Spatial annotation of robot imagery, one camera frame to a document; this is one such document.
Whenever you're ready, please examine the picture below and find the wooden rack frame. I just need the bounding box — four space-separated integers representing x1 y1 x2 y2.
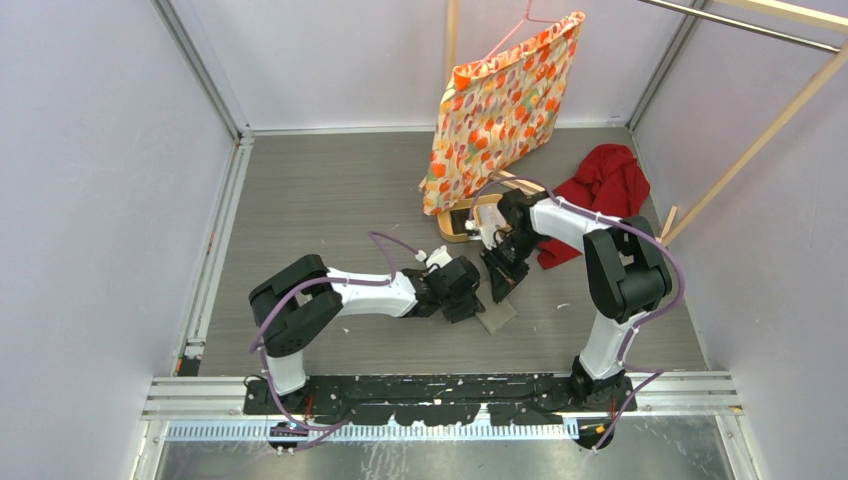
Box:
445 0 848 256

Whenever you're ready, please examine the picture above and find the tan oval tray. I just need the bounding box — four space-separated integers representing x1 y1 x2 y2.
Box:
436 194 507 243

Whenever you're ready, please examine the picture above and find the red cloth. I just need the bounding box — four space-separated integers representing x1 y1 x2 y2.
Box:
536 143 652 271

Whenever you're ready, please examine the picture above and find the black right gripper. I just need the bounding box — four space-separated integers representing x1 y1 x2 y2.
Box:
481 231 546 303

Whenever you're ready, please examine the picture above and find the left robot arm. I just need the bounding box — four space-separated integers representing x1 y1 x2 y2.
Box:
248 252 486 414

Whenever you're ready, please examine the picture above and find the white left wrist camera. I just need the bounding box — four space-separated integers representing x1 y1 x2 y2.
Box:
415 245 453 269

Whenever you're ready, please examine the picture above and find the floral fabric bag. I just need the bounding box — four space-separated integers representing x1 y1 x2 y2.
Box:
420 11 585 215

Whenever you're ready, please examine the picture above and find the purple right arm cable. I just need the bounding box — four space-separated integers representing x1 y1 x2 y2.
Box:
466 176 685 452

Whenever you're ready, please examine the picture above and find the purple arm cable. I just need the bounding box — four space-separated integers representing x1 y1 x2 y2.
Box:
248 230 429 452
466 176 685 452

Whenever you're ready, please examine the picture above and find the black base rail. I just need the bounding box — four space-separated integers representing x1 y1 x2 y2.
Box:
242 373 636 427

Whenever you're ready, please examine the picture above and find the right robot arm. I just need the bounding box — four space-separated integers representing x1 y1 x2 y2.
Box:
481 189 672 411

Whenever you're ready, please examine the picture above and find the pink wire hanger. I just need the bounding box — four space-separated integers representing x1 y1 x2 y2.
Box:
484 0 561 60

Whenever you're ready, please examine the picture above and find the taupe leather card holder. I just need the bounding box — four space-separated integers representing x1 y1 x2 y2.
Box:
475 280 518 335

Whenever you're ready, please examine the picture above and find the metal rod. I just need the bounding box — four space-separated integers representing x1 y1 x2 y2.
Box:
639 0 840 54

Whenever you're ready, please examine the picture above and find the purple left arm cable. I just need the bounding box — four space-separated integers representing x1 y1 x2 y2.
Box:
248 230 429 452

